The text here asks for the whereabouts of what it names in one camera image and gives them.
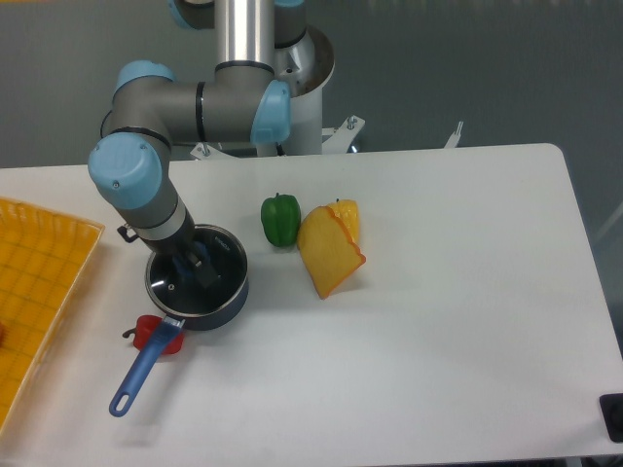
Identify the glass pot lid blue knob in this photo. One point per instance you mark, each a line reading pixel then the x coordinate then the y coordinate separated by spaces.
pixel 182 296

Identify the dark blue saucepan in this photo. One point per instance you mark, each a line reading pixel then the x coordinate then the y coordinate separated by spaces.
pixel 169 328

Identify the red toy pepper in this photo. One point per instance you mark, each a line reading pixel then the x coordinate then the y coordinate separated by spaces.
pixel 143 329

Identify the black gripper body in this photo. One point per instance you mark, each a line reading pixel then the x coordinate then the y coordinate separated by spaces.
pixel 169 239

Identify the yellow toy pepper half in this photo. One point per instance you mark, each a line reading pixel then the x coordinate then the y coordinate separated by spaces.
pixel 347 211

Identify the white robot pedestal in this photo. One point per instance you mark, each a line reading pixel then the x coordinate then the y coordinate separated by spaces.
pixel 306 67

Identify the white pedestal base frame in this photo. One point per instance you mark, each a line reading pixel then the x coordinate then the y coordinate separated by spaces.
pixel 335 140

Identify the black object table corner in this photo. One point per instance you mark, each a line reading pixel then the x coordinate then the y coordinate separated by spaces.
pixel 612 408

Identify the yellow woven tray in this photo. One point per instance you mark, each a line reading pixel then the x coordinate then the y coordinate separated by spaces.
pixel 43 255

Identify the toy bread slice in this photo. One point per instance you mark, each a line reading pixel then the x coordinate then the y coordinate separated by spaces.
pixel 327 250

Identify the green toy bell pepper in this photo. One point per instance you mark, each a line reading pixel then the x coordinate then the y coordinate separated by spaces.
pixel 281 219

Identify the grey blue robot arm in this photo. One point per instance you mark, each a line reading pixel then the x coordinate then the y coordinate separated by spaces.
pixel 152 112

